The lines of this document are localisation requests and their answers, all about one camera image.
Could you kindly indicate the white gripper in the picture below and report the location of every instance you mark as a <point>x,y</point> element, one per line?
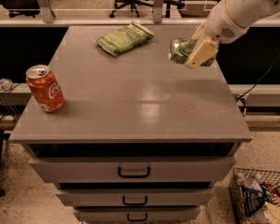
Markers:
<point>222,23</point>

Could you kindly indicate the crushed green soda can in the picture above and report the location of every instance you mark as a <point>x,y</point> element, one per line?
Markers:
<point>180,49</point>

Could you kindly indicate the red coke can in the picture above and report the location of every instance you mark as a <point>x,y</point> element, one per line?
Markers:
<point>45,88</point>

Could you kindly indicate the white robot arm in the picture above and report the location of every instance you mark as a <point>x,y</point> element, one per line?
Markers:
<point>246,12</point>

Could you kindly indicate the green chip bag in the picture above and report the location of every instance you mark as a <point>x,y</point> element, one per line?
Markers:
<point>124,39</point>

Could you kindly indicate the grey drawer cabinet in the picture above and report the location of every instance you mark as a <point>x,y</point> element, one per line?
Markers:
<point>134,111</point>

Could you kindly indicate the dark blue snack bag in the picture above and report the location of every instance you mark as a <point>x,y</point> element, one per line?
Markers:
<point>253,196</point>

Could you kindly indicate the red snack bag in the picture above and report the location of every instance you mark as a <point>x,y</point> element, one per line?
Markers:
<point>271,194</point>

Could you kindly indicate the yellow snack bag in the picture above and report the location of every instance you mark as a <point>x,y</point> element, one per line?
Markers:
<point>272,213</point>

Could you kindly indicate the top drawer black handle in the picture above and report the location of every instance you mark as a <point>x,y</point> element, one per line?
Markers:
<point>125,173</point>

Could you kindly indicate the drawer black handle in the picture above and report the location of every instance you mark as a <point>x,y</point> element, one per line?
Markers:
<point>134,201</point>
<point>136,218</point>
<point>125,173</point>

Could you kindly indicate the wire basket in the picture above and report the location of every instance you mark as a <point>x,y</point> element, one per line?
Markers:
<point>239,175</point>

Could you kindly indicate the middle drawer black handle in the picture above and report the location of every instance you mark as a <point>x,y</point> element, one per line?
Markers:
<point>134,201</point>

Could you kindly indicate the bottom drawer black handle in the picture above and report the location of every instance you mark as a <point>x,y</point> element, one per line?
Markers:
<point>136,218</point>

